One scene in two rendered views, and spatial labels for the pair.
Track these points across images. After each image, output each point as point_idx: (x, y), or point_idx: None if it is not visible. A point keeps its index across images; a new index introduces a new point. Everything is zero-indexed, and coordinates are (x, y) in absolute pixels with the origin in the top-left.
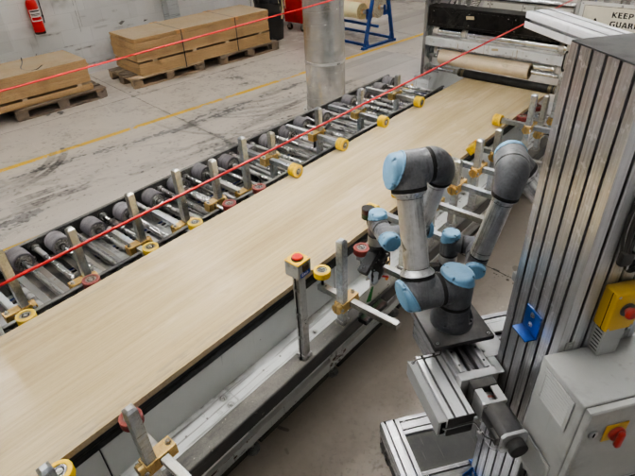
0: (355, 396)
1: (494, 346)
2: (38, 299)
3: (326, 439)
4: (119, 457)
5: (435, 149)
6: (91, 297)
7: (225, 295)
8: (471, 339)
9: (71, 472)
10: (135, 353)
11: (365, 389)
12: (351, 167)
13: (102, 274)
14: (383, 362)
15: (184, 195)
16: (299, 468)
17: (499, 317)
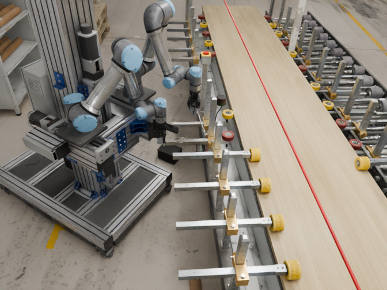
0: (205, 205)
1: (112, 109)
2: (312, 66)
3: (197, 179)
4: (214, 68)
5: (151, 4)
6: (287, 64)
7: (247, 85)
8: (120, 90)
9: (205, 42)
10: (239, 61)
11: (205, 211)
12: (348, 206)
13: (312, 78)
14: (212, 233)
15: (351, 97)
16: (196, 164)
17: (117, 122)
